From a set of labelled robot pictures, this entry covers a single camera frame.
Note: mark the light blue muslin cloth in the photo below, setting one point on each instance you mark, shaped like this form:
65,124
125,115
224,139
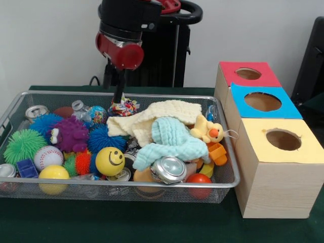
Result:
174,149

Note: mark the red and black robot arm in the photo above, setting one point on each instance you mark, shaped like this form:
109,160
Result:
126,15

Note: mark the yellow plush duck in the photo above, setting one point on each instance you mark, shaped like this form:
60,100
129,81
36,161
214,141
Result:
202,126

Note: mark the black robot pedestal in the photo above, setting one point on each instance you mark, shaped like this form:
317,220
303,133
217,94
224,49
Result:
157,55

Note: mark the plain yellow ball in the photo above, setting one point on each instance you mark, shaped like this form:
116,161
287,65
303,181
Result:
53,173

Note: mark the colourful patchwork cloth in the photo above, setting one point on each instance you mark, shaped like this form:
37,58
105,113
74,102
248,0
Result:
126,106

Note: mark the yellow smiley face ball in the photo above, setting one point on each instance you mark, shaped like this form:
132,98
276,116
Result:
108,162

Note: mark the wooden box with three holes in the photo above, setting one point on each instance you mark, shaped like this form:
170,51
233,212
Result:
278,189

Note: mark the red ball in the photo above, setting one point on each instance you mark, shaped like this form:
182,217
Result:
198,178

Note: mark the blue spiky rubber ball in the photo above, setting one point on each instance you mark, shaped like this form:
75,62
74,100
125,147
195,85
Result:
106,139

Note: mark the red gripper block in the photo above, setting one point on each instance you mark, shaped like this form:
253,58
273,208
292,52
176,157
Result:
126,57

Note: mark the green spiky rubber ball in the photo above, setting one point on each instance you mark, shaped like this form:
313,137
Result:
22,146

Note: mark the purple monster toy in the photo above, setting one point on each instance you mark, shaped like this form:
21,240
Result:
72,134

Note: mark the dark green table cloth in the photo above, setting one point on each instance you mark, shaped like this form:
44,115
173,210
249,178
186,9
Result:
316,101
152,222

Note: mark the cream muslin cloth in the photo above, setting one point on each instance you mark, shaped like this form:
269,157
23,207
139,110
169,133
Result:
172,108

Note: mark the crushed silver can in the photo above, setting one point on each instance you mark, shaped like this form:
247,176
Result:
167,169

